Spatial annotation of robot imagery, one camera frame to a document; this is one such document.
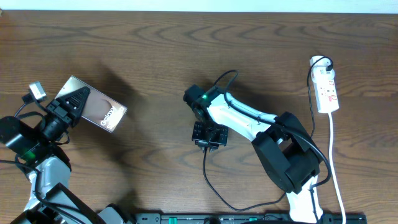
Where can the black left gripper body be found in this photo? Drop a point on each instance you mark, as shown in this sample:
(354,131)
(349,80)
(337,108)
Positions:
(56,122)

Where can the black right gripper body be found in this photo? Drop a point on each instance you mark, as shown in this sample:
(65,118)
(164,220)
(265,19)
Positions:
(209,135)

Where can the Galaxy smartphone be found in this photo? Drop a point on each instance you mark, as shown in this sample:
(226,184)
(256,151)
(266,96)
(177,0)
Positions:
(100,109)

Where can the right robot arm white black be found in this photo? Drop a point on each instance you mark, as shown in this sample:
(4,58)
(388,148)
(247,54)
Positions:
(286,151)

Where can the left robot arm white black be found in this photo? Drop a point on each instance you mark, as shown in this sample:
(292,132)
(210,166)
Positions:
(36,140)

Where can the white power strip, red switches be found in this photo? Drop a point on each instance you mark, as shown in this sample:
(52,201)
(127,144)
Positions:
(322,75)

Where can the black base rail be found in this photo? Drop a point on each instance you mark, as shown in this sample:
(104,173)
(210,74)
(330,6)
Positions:
(156,218)

